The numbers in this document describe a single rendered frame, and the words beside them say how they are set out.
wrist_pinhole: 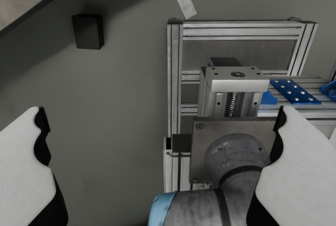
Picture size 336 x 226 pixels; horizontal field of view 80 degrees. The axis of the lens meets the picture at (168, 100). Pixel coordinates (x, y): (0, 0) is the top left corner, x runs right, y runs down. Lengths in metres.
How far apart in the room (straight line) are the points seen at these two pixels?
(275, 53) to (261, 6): 0.33
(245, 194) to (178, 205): 0.12
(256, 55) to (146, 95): 0.84
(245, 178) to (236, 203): 0.06
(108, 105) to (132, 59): 0.46
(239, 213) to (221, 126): 0.19
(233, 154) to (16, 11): 0.80
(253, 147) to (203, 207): 0.19
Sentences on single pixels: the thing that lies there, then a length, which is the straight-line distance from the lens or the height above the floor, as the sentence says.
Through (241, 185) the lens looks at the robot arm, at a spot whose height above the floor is 1.17.
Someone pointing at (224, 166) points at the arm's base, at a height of 1.11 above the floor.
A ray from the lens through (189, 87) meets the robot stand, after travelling 1.36.
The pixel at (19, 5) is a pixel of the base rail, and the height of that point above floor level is 0.70.
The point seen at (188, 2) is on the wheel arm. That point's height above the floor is 0.86.
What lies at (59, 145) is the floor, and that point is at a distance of 2.19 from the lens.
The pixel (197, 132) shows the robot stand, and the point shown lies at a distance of 0.50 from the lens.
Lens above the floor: 1.42
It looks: 60 degrees down
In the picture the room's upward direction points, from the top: 180 degrees counter-clockwise
